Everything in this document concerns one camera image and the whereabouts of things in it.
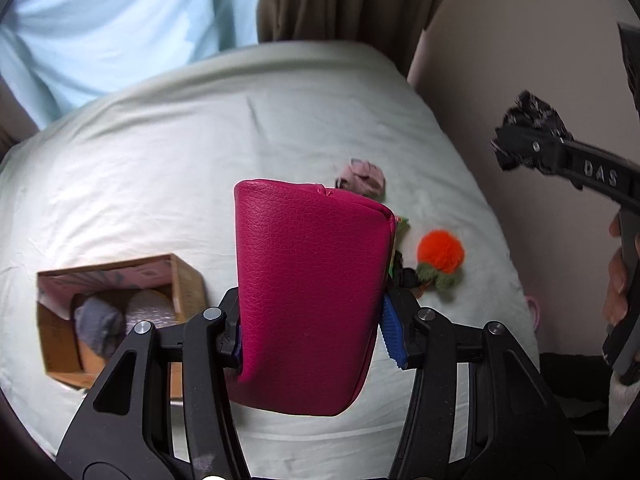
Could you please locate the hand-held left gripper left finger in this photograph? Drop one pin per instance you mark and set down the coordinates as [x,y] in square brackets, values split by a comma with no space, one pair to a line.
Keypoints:
[235,351]

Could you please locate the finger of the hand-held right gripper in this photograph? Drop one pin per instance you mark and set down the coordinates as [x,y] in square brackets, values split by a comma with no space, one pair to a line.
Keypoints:
[570,160]

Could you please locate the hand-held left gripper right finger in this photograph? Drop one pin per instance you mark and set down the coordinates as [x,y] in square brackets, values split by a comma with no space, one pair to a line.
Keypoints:
[392,336]

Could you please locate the black patterned cloth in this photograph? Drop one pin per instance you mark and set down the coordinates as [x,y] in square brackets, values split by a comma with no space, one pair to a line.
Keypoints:
[537,115]

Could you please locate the magenta leather pouch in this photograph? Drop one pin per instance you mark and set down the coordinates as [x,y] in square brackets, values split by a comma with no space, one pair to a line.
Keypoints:
[305,290]

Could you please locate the cardboard box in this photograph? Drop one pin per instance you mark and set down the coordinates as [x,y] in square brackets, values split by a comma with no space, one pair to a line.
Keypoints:
[60,330]

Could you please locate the person's right hand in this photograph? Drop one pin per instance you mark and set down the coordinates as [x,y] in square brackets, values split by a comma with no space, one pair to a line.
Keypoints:
[616,285]

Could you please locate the small black and multicoloured toy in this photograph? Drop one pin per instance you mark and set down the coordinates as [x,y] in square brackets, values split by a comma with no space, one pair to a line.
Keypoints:
[402,270]

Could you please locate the white bubble wrap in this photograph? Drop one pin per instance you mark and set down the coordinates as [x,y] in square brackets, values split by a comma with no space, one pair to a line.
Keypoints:
[152,312]

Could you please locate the orange and green pompom toy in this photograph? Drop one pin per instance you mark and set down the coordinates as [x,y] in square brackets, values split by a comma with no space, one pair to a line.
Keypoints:
[440,252]

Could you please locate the pink plastic object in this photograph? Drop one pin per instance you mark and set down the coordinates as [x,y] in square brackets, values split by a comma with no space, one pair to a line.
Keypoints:
[535,312]

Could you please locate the grey cloth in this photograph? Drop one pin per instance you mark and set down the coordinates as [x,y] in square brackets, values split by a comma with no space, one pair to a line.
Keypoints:
[97,325]

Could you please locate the pink scrunchie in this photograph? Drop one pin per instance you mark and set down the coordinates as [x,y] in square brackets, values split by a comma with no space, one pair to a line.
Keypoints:
[361,177]

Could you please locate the brown curtain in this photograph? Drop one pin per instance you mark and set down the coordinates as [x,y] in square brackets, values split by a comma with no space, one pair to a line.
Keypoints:
[350,0]

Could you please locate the light blue sheer curtain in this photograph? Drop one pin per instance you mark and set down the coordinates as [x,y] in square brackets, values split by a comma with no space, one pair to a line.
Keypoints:
[115,20]

